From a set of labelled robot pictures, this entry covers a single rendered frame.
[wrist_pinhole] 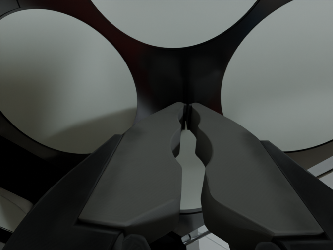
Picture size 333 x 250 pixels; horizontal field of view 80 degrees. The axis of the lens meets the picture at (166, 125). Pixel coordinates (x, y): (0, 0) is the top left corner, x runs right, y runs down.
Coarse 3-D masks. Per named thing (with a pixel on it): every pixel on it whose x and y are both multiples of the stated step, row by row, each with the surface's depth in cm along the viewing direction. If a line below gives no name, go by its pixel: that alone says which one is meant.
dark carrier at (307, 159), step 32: (0, 0) 10; (32, 0) 10; (64, 0) 10; (288, 0) 10; (224, 32) 11; (128, 64) 12; (160, 64) 12; (192, 64) 12; (224, 64) 12; (160, 96) 13; (192, 96) 13; (0, 128) 15; (64, 160) 16; (320, 160) 15; (192, 224) 20
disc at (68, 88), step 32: (0, 32) 11; (32, 32) 11; (64, 32) 11; (96, 32) 11; (0, 64) 12; (32, 64) 12; (64, 64) 12; (96, 64) 12; (0, 96) 13; (32, 96) 13; (64, 96) 13; (96, 96) 13; (128, 96) 13; (32, 128) 15; (64, 128) 15; (96, 128) 14; (128, 128) 14
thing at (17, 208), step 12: (12, 144) 19; (24, 156) 20; (36, 156) 20; (48, 168) 21; (0, 192) 16; (0, 204) 15; (12, 204) 16; (24, 204) 16; (0, 216) 15; (12, 216) 15; (24, 216) 16; (0, 228) 14; (12, 228) 15
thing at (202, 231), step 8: (328, 160) 15; (312, 168) 16; (320, 168) 15; (328, 168) 15; (320, 176) 15; (192, 232) 21; (200, 232) 21; (208, 232) 20; (184, 240) 22; (192, 240) 21
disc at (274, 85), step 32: (320, 0) 10; (256, 32) 11; (288, 32) 11; (320, 32) 10; (256, 64) 12; (288, 64) 11; (320, 64) 11; (224, 96) 13; (256, 96) 13; (288, 96) 12; (320, 96) 12; (256, 128) 14; (288, 128) 14; (320, 128) 14
